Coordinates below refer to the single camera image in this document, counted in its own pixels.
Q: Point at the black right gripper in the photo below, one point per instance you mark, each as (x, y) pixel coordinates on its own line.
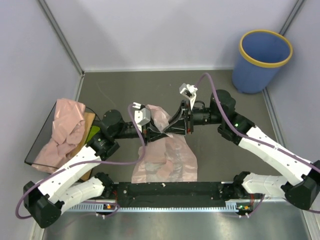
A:
(179, 126)

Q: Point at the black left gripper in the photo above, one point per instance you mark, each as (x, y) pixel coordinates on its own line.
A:
(153, 136)

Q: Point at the pink plastic trash bag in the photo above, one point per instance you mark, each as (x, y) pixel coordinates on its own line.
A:
(168, 159)
(68, 127)

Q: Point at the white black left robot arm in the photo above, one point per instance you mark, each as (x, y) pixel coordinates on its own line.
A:
(49, 198)

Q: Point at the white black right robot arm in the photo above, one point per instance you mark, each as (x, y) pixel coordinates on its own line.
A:
(299, 179)

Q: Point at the blue trash bin yellow rim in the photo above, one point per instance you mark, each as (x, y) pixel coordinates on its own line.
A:
(262, 53)

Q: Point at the green plate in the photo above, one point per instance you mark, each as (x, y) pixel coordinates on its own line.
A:
(94, 130)

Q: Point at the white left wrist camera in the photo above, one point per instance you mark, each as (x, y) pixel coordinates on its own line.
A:
(142, 115)

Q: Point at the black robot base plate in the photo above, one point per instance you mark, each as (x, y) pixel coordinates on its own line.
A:
(174, 194)

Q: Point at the grey slotted cable duct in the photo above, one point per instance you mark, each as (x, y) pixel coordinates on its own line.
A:
(95, 207)

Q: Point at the black wire frame shelf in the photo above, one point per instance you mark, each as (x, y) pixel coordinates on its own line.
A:
(44, 136)

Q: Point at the aluminium frame rail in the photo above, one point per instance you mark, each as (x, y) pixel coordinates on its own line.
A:
(268, 218)

